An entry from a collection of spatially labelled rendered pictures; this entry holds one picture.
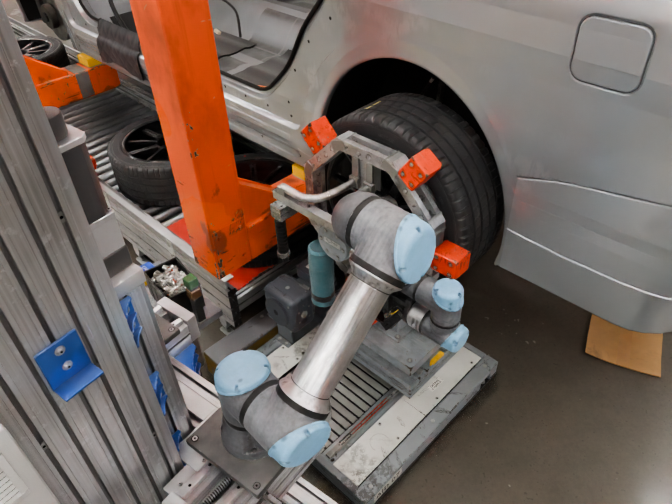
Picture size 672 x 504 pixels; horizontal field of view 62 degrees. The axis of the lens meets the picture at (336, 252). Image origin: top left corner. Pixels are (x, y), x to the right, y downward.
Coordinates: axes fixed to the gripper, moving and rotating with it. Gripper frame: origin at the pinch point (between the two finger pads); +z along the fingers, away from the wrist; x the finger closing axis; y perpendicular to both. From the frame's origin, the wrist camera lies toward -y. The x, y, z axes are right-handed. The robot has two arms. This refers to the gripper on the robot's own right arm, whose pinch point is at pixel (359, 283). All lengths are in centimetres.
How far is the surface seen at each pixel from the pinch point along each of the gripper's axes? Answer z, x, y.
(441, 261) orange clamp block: -13.8, -20.5, 3.4
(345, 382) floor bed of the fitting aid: 20, -13, -77
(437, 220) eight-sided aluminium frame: -8.9, -23.7, 14.1
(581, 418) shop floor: -57, -67, -83
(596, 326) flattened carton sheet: -39, -116, -82
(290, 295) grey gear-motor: 46, -10, -42
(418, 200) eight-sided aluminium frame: -3.3, -21.5, 19.7
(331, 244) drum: 17.2, -6.0, 1.7
